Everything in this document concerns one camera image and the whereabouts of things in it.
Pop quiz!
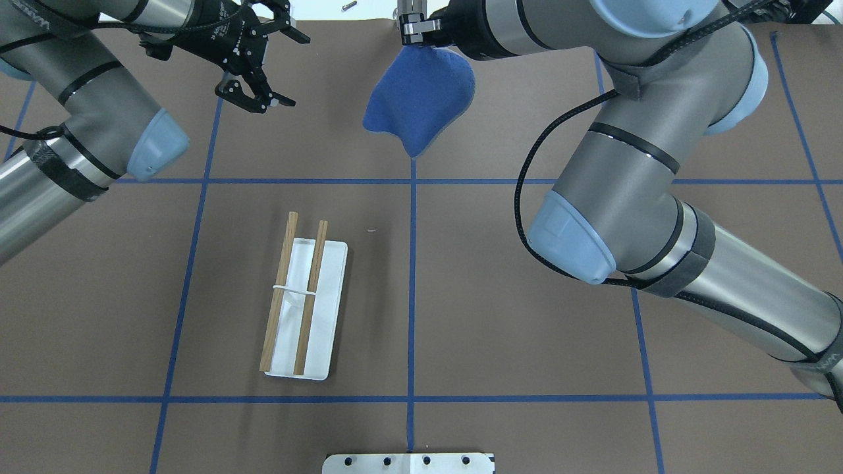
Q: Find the white camera mast with base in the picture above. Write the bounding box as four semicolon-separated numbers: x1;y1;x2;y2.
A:
321;452;497;473

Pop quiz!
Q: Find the white wooden towel rack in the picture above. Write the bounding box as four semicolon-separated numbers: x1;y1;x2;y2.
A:
259;212;349;381

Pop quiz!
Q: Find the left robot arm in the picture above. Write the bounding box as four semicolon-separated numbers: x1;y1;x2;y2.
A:
1;1;310;262

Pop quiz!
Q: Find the blue towel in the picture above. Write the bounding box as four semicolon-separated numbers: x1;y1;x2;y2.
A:
362;46;476;159

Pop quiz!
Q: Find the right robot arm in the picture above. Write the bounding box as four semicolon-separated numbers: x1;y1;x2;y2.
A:
398;1;841;405

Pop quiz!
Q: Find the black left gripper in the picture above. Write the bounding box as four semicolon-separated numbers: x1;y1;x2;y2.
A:
177;1;311;114

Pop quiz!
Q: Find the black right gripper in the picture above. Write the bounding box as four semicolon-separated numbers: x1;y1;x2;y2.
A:
398;1;491;62

